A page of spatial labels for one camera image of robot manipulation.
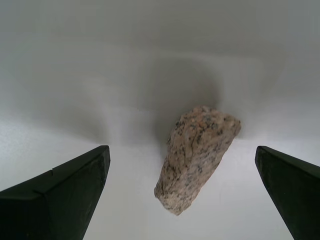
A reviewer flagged speckled pinkish granite rock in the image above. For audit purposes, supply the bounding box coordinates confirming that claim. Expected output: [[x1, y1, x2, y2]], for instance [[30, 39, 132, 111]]
[[153, 105, 242, 217]]

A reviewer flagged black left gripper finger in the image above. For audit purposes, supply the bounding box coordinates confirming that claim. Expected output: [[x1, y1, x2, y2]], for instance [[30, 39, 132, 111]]
[[254, 145, 320, 240], [0, 145, 111, 240]]

